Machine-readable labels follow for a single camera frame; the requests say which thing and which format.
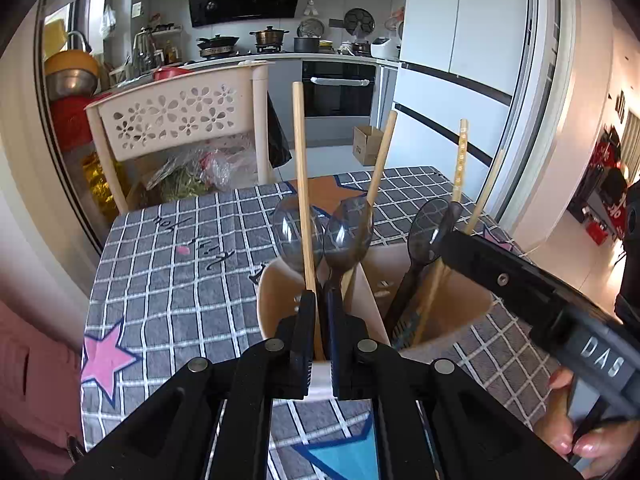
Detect white plastic utensil holder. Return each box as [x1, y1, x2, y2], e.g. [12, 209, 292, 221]
[257, 244, 494, 362]

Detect dark translucent plastic spoon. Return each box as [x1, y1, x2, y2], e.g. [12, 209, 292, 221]
[271, 195, 323, 274]

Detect blue patterned chopstick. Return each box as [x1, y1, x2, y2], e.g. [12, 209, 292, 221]
[411, 118, 469, 344]

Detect plain wooden chopstick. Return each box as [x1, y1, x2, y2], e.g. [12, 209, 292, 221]
[290, 80, 321, 361]

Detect person's right hand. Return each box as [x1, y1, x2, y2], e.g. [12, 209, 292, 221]
[534, 367, 639, 479]

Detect grey checked tablecloth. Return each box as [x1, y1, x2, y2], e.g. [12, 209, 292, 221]
[80, 166, 555, 479]

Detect cardboard box on floor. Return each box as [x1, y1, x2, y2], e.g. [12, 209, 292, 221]
[352, 126, 384, 166]

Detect plastic bag of vegetables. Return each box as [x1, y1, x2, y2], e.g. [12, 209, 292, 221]
[144, 143, 258, 202]

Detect white refrigerator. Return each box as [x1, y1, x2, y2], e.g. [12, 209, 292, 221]
[387, 0, 529, 198]

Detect pink plastic stool stack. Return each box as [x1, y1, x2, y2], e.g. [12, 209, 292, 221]
[1, 306, 82, 477]

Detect beige flower-pattern rack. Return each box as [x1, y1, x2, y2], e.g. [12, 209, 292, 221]
[85, 61, 273, 214]

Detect black built-in oven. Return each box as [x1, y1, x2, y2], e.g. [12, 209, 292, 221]
[302, 61, 376, 117]

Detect white rice cooker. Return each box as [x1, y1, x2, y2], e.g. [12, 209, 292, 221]
[370, 37, 400, 61]

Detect black saucepan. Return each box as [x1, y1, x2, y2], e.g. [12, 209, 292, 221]
[294, 37, 320, 53]

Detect brass cooking pot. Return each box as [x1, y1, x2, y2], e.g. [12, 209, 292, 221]
[250, 26, 288, 53]

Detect black wok on stove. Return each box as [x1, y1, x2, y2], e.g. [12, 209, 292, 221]
[196, 35, 239, 58]

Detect red container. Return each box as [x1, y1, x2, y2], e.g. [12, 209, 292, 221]
[50, 93, 110, 154]

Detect steel kettle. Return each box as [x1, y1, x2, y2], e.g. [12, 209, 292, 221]
[131, 27, 163, 76]

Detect orange and steel bowls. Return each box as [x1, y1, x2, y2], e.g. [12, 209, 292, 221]
[44, 49, 100, 102]

